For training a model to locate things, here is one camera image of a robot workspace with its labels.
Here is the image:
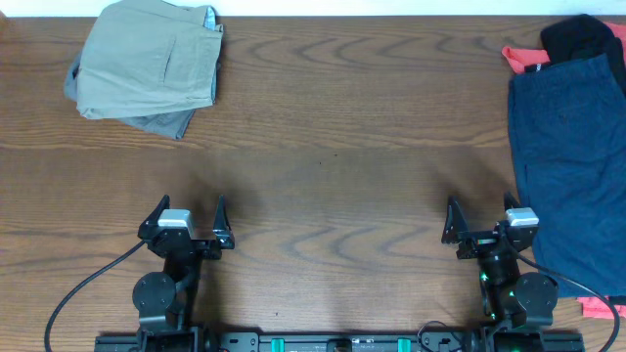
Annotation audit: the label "red t-shirt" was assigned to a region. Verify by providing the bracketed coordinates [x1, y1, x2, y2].
[502, 22, 625, 319]

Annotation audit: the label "folded grey trousers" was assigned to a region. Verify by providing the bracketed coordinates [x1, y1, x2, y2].
[64, 53, 195, 140]

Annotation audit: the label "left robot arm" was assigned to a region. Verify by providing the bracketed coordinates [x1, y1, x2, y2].
[132, 195, 235, 352]

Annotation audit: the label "black right camera cable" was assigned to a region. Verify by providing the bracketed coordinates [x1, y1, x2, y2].
[498, 229, 621, 352]

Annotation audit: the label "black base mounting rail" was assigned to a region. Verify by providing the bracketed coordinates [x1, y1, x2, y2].
[94, 327, 585, 352]

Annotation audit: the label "folded khaki trousers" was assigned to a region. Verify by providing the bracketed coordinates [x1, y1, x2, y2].
[77, 0, 224, 119]

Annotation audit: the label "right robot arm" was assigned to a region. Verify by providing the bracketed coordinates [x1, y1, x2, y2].
[441, 193, 559, 351]

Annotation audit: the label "navy blue shorts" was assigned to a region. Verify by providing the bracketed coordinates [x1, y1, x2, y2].
[508, 56, 625, 296]

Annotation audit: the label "black printed t-shirt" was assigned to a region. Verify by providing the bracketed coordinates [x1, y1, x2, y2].
[510, 15, 625, 100]

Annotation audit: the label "light blue folded garment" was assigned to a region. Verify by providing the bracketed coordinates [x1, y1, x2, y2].
[203, 6, 224, 32]

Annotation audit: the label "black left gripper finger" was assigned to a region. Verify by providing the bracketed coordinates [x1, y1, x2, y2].
[212, 195, 232, 232]
[140, 195, 170, 230]

